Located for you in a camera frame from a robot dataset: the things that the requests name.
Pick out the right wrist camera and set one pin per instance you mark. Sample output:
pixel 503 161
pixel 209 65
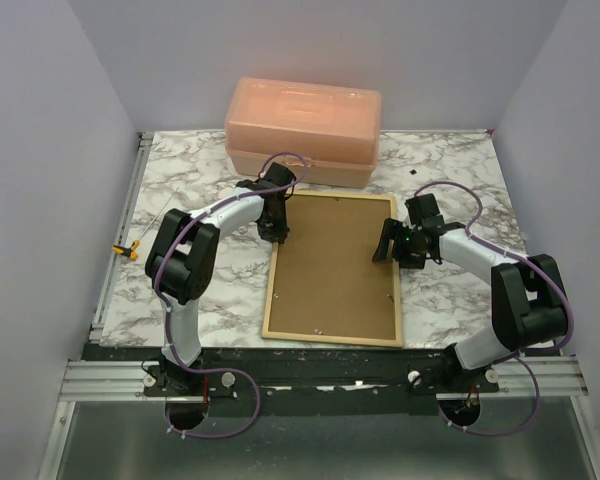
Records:
pixel 423 212

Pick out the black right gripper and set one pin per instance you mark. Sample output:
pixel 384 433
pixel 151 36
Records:
pixel 393 230

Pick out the orange translucent plastic box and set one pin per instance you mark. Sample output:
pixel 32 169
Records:
pixel 334 130

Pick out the brown backing board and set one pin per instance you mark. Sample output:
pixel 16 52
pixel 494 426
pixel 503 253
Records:
pixel 335 265

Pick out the light wooden picture frame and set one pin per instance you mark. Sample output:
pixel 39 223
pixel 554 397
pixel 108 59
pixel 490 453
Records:
pixel 267 330

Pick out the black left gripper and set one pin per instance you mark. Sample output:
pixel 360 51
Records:
pixel 280 232

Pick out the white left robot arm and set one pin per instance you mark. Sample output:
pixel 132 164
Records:
pixel 182 258

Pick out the yellow black clamp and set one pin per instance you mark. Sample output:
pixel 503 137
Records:
pixel 129 252

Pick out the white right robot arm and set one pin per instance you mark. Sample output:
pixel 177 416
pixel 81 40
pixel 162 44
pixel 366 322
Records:
pixel 528 302

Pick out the aluminium rail frame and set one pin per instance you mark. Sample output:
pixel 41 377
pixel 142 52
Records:
pixel 105 374

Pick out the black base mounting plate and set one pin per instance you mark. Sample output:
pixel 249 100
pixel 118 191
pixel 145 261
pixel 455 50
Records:
pixel 417 371

